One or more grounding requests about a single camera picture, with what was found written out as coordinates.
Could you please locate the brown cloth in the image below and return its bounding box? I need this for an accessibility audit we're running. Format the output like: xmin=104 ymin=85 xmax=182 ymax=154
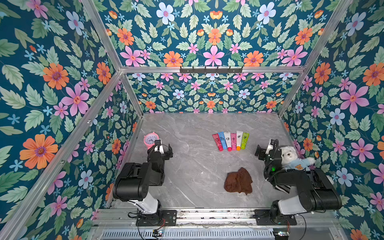
xmin=224 ymin=168 xmax=253 ymax=195

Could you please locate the blue toothpaste tube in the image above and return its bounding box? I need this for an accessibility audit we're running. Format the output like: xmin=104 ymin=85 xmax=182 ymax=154
xmin=218 ymin=132 xmax=227 ymax=150

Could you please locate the magenta toothpaste tube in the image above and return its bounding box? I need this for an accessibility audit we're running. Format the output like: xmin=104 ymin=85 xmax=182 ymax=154
xmin=213 ymin=133 xmax=224 ymax=152

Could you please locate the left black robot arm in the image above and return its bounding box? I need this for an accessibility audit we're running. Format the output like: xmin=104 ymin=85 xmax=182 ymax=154
xmin=113 ymin=140 xmax=173 ymax=215

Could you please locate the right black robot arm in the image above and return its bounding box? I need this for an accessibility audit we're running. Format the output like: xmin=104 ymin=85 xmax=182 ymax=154
xmin=254 ymin=139 xmax=342 ymax=226

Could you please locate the green toothpaste tube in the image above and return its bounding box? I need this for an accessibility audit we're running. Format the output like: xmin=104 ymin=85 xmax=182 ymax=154
xmin=241 ymin=133 xmax=250 ymax=150

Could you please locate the white toothpaste tube orange cap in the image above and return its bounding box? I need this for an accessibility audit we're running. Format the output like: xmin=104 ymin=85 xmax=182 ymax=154
xmin=236 ymin=131 xmax=243 ymax=151

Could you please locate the pink toothpaste tube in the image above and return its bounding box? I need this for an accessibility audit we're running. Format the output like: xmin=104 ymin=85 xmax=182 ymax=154
xmin=231 ymin=133 xmax=237 ymax=151

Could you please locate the white toothpaste tube red cap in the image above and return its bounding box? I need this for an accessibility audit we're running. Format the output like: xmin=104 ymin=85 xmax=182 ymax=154
xmin=224 ymin=132 xmax=233 ymax=152

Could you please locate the pink alarm clock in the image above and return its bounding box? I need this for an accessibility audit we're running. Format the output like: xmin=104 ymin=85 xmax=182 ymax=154
xmin=143 ymin=132 xmax=160 ymax=149

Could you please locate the white teddy bear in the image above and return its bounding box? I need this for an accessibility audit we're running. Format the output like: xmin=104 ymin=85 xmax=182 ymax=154
xmin=280 ymin=146 xmax=316 ymax=171

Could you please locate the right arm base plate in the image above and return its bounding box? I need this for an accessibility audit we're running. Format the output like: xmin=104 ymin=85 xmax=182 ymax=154
xmin=253 ymin=209 xmax=297 ymax=226

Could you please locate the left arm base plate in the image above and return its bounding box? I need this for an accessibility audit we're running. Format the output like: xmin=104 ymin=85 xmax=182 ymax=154
xmin=136 ymin=210 xmax=178 ymax=227

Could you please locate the metal hook rail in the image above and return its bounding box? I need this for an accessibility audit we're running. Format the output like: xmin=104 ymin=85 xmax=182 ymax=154
xmin=179 ymin=67 xmax=243 ymax=75

